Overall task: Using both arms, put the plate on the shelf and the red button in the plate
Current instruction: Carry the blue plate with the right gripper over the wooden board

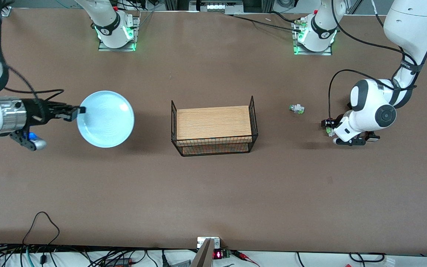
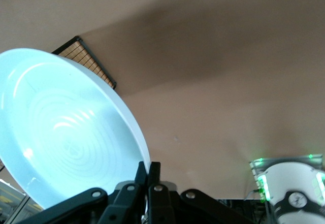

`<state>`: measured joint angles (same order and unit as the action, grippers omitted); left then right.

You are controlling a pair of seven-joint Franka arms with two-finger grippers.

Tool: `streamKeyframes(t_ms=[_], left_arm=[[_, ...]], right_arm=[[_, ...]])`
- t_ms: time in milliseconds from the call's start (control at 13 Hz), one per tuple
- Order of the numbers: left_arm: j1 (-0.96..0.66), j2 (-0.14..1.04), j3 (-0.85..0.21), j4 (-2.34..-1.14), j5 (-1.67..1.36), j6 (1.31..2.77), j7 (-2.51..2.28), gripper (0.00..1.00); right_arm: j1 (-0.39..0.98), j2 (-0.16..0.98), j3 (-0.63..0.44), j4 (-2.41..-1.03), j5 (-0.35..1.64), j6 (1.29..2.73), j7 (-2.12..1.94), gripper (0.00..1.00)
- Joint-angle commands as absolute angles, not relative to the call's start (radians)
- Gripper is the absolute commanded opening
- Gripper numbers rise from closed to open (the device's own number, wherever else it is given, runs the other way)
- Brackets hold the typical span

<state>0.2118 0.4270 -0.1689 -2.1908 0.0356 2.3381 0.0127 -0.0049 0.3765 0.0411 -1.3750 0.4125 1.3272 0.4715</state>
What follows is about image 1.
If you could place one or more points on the black right camera bracket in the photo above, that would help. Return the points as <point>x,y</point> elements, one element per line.
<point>21,140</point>

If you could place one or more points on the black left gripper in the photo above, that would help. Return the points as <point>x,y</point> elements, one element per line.
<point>336,121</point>

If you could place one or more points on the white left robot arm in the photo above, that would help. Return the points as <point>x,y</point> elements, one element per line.
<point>376,111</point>

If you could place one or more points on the grey metal camera pole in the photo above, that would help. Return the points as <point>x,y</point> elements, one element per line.
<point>203,257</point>

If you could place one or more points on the small red digit display module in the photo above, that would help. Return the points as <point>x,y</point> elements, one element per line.
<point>219,254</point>

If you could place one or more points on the black camera bracket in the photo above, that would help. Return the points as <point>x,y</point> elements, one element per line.
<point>350,142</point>
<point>21,140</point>

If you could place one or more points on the black left camera bracket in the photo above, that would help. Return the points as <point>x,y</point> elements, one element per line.
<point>350,142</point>

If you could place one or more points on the aluminium right arm base plate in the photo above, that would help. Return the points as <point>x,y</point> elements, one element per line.
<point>117,49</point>

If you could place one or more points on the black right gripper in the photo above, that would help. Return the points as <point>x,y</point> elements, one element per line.
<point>37,111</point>

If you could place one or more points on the light blue round plate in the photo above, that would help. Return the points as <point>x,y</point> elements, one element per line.
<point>106,122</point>

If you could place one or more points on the silver metal bracket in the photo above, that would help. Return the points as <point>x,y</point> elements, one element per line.
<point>216,243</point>

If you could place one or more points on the green push button switch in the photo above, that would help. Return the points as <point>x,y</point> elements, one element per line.
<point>296,108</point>

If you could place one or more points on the aluminium left arm base plate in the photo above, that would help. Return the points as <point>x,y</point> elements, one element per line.
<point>313,53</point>

